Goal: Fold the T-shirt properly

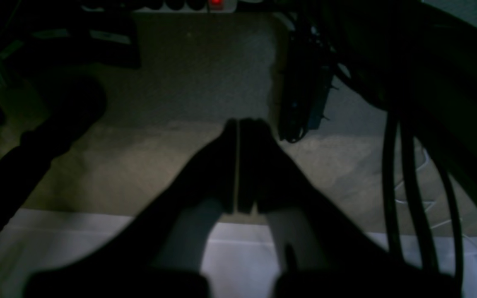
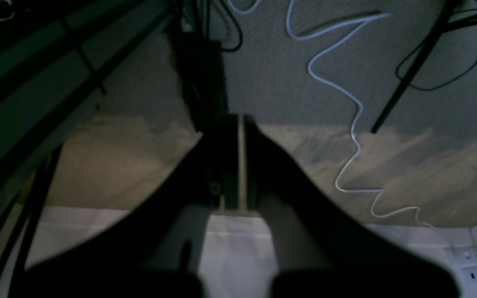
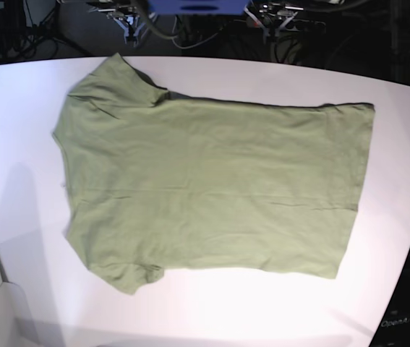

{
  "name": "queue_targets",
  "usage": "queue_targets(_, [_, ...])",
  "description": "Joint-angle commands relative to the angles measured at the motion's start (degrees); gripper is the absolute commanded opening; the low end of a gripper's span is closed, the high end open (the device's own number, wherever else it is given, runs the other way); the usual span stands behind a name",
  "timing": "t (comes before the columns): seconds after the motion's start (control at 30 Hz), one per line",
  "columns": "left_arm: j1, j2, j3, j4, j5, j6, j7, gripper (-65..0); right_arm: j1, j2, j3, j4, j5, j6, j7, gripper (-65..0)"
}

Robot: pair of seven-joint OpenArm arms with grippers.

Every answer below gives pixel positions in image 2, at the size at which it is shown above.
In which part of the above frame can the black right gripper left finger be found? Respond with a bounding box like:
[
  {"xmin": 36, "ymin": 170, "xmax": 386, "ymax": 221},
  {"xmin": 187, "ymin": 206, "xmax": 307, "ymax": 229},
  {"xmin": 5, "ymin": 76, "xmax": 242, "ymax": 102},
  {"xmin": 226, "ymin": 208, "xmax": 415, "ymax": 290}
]
[{"xmin": 15, "ymin": 124, "xmax": 238, "ymax": 298}]

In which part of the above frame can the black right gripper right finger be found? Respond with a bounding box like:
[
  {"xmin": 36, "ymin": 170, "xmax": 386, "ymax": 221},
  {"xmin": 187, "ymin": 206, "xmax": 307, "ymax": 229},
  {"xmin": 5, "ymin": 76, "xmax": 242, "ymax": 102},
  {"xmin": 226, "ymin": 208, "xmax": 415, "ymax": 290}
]
[{"xmin": 243, "ymin": 115, "xmax": 460, "ymax": 298}]

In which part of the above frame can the black table leg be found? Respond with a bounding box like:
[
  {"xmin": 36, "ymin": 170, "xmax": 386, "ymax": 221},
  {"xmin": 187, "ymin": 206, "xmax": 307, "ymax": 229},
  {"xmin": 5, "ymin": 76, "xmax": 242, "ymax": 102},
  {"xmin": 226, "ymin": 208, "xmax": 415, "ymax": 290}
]
[{"xmin": 371, "ymin": 0, "xmax": 459, "ymax": 134}]

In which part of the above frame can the white cable on floor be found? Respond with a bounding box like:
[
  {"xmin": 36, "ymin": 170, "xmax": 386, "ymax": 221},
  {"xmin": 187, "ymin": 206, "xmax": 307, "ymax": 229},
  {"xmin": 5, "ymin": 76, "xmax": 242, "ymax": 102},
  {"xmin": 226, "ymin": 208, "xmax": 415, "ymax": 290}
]
[{"xmin": 226, "ymin": 0, "xmax": 477, "ymax": 253}]

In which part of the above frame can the black cable loop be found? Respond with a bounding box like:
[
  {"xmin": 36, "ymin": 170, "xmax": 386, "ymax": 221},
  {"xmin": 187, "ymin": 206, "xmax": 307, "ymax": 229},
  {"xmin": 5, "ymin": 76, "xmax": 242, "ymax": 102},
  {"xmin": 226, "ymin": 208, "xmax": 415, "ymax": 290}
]
[{"xmin": 396, "ymin": 8, "xmax": 477, "ymax": 92}]

